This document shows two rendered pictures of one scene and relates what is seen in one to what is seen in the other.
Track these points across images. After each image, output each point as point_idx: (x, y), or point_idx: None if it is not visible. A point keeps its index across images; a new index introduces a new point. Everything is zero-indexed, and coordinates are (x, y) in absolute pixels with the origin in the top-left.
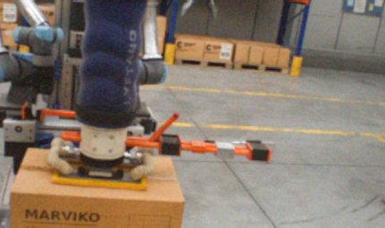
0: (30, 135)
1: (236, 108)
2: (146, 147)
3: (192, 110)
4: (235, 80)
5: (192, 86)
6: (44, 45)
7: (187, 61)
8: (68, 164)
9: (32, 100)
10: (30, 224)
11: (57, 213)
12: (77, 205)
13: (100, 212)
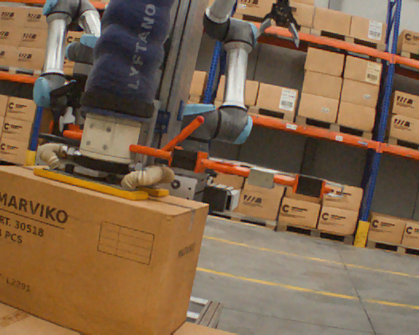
0: (61, 166)
1: (418, 290)
2: (156, 155)
3: (362, 286)
4: None
5: (377, 267)
6: (85, 52)
7: (383, 246)
8: (56, 156)
9: (61, 112)
10: None
11: (25, 203)
12: (45, 196)
13: (69, 210)
